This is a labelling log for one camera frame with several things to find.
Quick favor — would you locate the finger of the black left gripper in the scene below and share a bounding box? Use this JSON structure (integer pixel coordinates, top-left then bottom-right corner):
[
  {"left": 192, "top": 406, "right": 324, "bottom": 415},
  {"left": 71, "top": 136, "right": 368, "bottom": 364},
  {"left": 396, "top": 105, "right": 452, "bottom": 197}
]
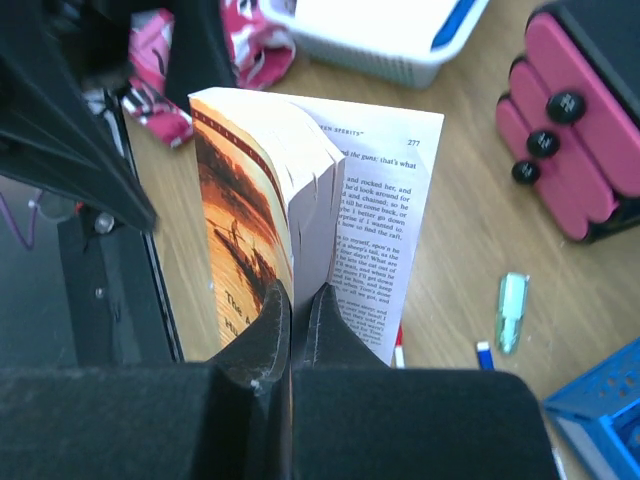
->
[{"left": 1, "top": 52, "right": 157, "bottom": 232}]

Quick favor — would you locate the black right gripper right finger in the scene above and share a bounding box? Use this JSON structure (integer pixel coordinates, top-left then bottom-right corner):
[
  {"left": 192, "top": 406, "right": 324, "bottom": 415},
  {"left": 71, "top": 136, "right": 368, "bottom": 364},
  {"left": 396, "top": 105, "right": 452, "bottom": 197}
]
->
[{"left": 292, "top": 283, "right": 388, "bottom": 369}]

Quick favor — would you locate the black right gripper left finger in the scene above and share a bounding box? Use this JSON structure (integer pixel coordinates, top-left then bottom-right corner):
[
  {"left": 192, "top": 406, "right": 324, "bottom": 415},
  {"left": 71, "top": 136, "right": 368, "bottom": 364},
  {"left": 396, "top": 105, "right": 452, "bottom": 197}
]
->
[{"left": 208, "top": 280, "right": 291, "bottom": 389}]

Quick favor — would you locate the orange cover paperback book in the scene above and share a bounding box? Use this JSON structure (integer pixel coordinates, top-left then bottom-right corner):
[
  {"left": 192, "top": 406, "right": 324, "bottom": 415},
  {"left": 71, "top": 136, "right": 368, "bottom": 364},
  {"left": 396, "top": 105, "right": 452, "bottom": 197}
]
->
[{"left": 189, "top": 87, "right": 445, "bottom": 363}]

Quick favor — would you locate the green correction tape dispenser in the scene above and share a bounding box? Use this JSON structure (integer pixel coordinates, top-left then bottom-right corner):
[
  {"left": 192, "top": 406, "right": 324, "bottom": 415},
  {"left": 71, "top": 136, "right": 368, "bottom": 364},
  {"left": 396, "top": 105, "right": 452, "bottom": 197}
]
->
[{"left": 496, "top": 272, "right": 530, "bottom": 355}]

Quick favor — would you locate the red capped whiteboard marker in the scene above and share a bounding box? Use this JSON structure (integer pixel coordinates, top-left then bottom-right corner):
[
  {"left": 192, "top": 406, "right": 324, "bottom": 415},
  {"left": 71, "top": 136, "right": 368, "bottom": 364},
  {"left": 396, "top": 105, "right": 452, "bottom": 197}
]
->
[{"left": 394, "top": 326, "right": 406, "bottom": 369}]

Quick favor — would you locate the blue capped whiteboard marker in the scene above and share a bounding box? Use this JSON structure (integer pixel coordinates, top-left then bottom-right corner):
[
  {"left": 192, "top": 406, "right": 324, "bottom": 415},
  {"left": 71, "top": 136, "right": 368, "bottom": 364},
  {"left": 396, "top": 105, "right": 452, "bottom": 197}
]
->
[{"left": 476, "top": 341, "right": 495, "bottom": 370}]

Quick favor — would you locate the pink camouflage cloth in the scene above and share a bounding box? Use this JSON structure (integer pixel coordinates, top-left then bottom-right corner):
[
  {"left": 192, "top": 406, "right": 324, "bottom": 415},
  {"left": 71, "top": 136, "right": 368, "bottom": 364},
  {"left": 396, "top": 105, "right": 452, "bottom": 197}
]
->
[{"left": 121, "top": 1, "right": 296, "bottom": 148}]

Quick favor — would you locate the blue magazine file rack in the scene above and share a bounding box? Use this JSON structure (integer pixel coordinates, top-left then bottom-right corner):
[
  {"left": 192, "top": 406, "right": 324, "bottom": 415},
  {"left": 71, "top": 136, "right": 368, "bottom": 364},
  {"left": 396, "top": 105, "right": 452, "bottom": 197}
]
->
[{"left": 543, "top": 340, "right": 639, "bottom": 479}]

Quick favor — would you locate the white plastic basket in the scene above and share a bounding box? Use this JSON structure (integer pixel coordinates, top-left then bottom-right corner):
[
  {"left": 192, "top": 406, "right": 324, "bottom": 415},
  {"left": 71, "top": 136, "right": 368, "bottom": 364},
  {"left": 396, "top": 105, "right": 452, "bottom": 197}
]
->
[{"left": 258, "top": 1, "right": 489, "bottom": 89}]

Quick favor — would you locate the black pink drawer cabinet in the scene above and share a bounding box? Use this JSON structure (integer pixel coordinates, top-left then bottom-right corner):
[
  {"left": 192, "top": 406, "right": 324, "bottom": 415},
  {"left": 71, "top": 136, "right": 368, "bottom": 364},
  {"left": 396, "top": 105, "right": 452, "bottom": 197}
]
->
[{"left": 495, "top": 1, "right": 639, "bottom": 242}]

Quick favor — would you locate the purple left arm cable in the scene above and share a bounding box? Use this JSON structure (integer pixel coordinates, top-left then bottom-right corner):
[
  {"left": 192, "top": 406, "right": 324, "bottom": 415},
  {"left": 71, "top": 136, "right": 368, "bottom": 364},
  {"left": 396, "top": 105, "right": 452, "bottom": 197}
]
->
[{"left": 0, "top": 192, "right": 46, "bottom": 251}]

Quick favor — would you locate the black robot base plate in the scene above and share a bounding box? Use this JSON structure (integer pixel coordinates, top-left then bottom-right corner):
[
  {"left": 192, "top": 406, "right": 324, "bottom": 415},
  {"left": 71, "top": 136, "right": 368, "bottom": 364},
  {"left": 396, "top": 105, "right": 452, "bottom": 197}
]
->
[{"left": 54, "top": 89, "right": 186, "bottom": 366}]

